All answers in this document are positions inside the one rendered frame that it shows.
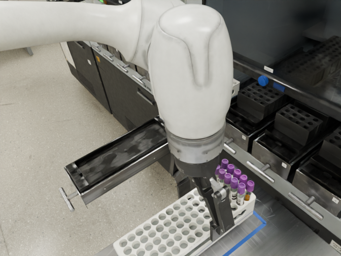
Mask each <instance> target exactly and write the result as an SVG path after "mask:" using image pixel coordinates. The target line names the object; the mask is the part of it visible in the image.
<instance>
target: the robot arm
mask: <svg viewBox="0 0 341 256"><path fill-rule="evenodd" d="M69 41H91V42H98V43H102V44H106V45H109V46H112V47H114V48H116V49H117V50H118V51H120V52H121V54H122V55H123V56H124V58H125V60H126V61H128V62H131V63H133V64H135V65H137V66H139V67H141V68H143V69H145V70H147V71H148V72H149V76H150V82H151V87H152V91H153V95H154V99H155V101H156V103H157V106H158V110H159V112H160V114H161V116H162V117H163V120H164V126H165V131H166V135H167V142H168V147H169V151H170V154H171V160H170V169H169V174H170V175H171V176H174V177H175V183H177V191H178V198H179V199H180V198H181V197H183V196H184V195H186V194H187V193H189V192H190V191H191V188H190V180H192V182H193V184H194V185H195V186H196V188H197V191H198V193H199V195H200V196H202V197H203V199H204V201H205V203H206V206H207V208H208V211H209V213H210V216H211V218H212V221H210V239H211V241H212V242H214V241H216V240H217V239H218V238H219V237H221V236H222V235H223V234H224V233H226V232H227V231H228V230H230V229H231V228H232V227H234V226H235V224H234V219H233V214H232V209H231V204H230V200H229V192H230V190H229V187H228V186H227V185H225V186H223V187H221V186H220V185H219V184H218V183H217V177H216V175H215V171H216V169H217V166H218V164H219V154H220V153H221V151H222V149H223V147H224V136H225V126H226V119H225V117H226V114H227V112H228V110H229V107H230V102H231V96H232V86H233V54H232V47H231V41H230V37H229V33H228V30H227V27H226V24H225V22H224V19H223V17H222V16H221V14H220V13H219V12H217V11H216V10H215V9H213V8H211V7H208V6H205V5H200V4H185V3H183V2H182V1H180V0H131V1H130V2H128V3H126V4H124V5H119V6H112V5H101V4H90V3H76V2H31V1H0V51H5V50H11V49H18V48H25V47H32V46H39V45H46V44H53V43H60V42H69ZM187 177H189V178H190V179H189V178H187ZM186 178H187V179H186ZM204 188H205V189H204ZM202 189H204V190H202Z"/></svg>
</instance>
